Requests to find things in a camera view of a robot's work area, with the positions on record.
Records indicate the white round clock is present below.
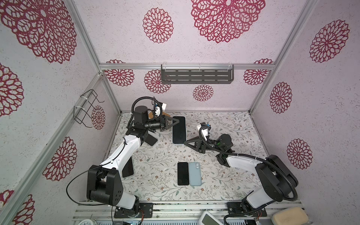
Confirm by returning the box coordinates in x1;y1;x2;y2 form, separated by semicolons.
78;219;94;225

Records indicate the white tissue box wooden lid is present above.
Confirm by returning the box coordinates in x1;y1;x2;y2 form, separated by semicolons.
147;110;172;120

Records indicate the light blue phone case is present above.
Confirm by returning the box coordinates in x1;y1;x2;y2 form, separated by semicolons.
188;162;202;186

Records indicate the black phone with screen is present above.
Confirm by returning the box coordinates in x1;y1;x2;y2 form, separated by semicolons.
177;162;189;186

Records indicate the beige sponge block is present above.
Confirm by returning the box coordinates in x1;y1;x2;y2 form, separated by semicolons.
271;207;309;225

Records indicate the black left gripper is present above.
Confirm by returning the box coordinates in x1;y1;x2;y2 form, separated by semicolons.
144;114;179;132

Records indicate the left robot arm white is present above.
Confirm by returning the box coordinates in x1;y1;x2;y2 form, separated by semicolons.
86;106;179;212

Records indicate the black wire rack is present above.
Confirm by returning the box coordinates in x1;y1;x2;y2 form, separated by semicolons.
73;89;106;130

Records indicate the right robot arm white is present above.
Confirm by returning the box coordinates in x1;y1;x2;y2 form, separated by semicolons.
184;134;299;212

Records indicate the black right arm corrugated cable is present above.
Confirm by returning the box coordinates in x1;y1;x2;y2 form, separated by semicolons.
198;125;298;225

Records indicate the metal base rail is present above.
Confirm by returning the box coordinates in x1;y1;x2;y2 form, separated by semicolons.
70;200;304;225

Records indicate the grey wall shelf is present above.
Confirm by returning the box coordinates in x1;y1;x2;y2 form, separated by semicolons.
160;64;234;84

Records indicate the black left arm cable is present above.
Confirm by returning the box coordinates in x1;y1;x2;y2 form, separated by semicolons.
66;96;164;206

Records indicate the white device at bottom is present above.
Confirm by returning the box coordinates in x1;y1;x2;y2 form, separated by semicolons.
198;211;223;225

